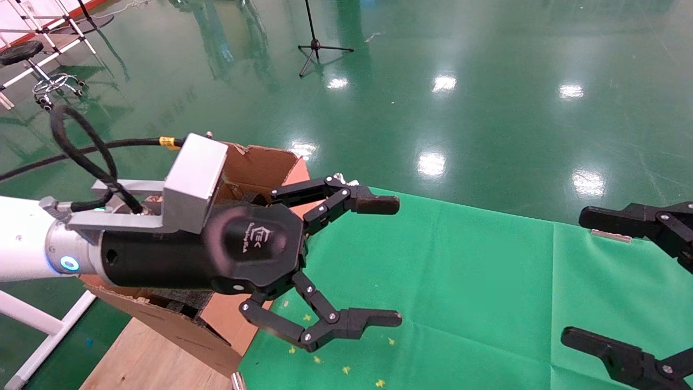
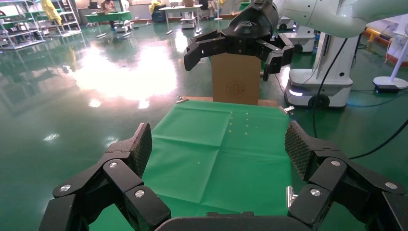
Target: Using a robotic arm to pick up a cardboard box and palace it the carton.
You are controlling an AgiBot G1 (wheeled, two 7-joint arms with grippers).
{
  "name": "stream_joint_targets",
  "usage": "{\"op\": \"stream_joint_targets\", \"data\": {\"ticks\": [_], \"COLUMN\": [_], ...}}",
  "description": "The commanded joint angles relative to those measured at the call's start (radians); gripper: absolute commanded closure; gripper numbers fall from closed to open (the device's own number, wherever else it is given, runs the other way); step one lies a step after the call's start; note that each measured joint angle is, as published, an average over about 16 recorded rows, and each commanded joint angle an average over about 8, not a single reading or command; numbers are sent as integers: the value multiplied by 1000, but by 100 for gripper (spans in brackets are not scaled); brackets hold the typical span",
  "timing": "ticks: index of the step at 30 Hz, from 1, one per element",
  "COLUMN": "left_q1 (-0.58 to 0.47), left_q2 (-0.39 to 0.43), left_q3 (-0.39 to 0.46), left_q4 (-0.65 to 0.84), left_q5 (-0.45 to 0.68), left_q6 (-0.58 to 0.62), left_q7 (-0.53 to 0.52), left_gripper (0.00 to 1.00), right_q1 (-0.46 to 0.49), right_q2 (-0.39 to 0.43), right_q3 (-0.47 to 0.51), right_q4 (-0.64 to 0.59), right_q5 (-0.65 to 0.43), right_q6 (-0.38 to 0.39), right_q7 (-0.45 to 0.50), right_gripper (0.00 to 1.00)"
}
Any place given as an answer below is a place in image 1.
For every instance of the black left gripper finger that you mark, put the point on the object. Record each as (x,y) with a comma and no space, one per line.
(368,201)

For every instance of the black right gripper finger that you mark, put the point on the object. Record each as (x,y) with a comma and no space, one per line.
(649,222)
(628,363)

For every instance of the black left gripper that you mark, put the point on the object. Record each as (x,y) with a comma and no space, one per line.
(216,260)

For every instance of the large open cardboard carton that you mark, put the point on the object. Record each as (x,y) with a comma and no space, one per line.
(184,333)

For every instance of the green table cloth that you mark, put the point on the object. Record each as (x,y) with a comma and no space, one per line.
(487,281)

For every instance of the black tripod stand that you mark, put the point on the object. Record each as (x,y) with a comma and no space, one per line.
(315,46)

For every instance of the low black foam insert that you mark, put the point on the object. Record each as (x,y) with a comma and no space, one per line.
(178,300)

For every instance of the black round stool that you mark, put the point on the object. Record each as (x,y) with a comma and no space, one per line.
(21,51)

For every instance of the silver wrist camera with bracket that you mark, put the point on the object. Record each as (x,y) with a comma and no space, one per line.
(195,179)

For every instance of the white tube rack frame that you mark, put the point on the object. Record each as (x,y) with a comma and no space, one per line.
(65,40)

